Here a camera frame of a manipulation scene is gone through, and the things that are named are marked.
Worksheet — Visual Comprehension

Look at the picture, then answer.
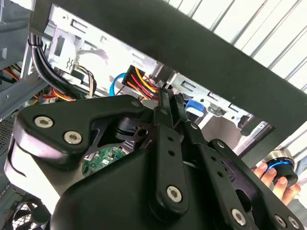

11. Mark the person's hand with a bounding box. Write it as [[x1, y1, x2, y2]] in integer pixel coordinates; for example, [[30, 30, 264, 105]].
[[251, 161, 302, 207]]

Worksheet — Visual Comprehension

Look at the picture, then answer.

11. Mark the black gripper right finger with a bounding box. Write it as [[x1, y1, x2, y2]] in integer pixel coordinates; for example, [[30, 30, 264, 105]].
[[170, 92, 307, 230]]

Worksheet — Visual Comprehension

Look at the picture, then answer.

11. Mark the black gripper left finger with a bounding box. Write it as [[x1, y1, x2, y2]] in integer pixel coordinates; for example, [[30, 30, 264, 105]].
[[11, 88, 190, 220]]

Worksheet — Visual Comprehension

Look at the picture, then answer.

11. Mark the disk power wire black plug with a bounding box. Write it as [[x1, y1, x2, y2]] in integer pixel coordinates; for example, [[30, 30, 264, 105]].
[[121, 65, 161, 101]]

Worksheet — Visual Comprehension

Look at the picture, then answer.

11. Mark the hard disk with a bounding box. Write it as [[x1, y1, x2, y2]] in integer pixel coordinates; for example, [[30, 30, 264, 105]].
[[186, 99, 205, 118]]

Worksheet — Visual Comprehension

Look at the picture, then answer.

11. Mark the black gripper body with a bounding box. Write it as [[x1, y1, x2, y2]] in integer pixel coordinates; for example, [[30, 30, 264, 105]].
[[49, 115, 227, 230]]

